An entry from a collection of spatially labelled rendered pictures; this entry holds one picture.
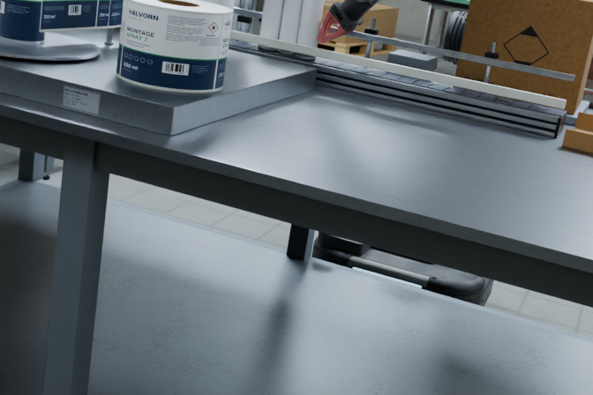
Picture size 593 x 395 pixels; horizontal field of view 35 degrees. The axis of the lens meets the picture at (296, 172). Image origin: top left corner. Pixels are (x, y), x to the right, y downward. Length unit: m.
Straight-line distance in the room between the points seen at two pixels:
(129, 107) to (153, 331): 0.80
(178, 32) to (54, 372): 0.66
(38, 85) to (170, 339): 0.78
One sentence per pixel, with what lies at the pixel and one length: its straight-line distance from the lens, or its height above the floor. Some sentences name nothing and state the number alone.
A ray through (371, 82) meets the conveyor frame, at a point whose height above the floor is 0.86.
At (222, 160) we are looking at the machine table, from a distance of 1.48.
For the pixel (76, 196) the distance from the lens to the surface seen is 1.66.
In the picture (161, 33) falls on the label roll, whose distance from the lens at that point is 1.68.
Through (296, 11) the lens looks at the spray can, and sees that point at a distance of 2.29.
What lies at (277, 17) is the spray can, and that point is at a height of 0.96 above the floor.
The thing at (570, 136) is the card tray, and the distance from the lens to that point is 2.04.
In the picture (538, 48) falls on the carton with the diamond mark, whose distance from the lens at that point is 2.34.
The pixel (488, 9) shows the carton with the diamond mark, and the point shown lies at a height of 1.06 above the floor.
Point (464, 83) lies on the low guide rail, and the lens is 2.15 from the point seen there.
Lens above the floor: 1.22
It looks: 16 degrees down
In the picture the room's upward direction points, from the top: 9 degrees clockwise
